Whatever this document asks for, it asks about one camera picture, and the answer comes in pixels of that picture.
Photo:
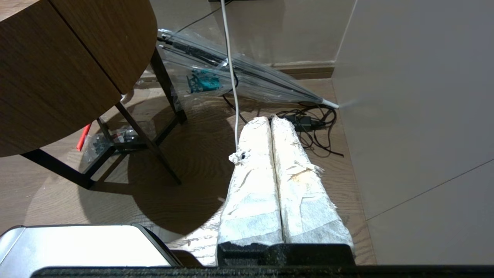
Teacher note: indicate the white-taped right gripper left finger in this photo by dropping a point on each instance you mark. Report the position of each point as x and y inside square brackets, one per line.
[252, 193]

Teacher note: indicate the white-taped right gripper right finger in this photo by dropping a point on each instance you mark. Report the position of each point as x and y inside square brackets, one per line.
[305, 200]

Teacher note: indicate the transparent folded umbrella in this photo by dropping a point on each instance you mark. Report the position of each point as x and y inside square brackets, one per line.
[254, 77]

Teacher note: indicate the teal patterned item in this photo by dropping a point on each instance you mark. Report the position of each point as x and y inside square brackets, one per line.
[202, 82]

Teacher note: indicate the clear plastic bag with items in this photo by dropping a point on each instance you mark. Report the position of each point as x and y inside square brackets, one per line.
[96, 146]

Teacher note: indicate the red stick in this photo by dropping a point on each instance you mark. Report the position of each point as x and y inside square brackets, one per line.
[83, 139]

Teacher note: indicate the silver robot chassis panel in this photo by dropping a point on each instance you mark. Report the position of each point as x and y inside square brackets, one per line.
[77, 247]

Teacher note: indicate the round wooden side table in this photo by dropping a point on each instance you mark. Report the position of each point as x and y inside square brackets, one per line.
[58, 69]

